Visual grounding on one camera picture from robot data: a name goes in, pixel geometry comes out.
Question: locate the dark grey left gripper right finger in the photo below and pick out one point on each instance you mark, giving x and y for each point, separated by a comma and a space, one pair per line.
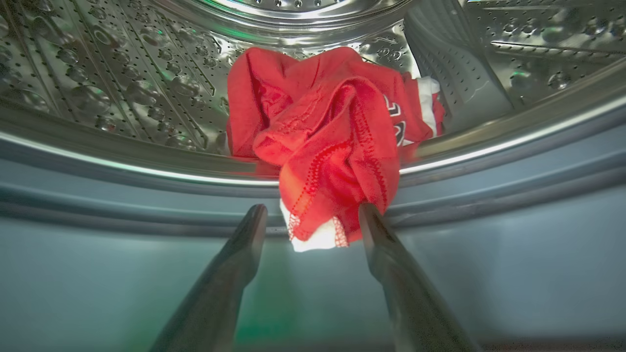
406, 293

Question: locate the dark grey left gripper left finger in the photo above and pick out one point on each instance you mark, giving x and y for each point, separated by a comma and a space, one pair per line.
220, 288

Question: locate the red garment with white trim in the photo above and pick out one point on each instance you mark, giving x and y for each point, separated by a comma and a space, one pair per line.
323, 127

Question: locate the grey rubber door gasket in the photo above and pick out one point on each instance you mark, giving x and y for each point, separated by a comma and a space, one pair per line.
98, 208

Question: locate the perforated steel washer drum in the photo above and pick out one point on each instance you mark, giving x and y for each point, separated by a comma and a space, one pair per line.
122, 73

